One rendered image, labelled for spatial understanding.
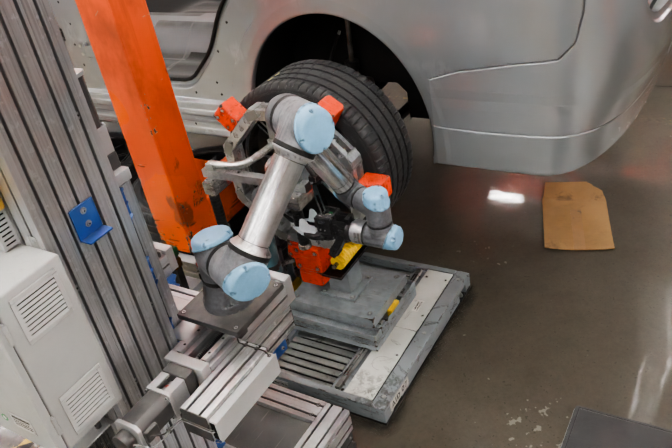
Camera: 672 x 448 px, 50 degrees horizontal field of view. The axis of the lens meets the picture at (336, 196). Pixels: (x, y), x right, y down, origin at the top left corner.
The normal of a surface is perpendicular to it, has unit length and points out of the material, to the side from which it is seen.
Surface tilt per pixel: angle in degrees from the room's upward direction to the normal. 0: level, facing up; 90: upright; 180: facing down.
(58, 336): 90
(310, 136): 85
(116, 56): 90
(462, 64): 90
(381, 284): 0
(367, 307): 0
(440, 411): 0
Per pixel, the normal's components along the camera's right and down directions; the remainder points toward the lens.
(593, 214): -0.18, -0.83
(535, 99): -0.48, 0.52
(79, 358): 0.84, 0.15
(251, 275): 0.51, 0.46
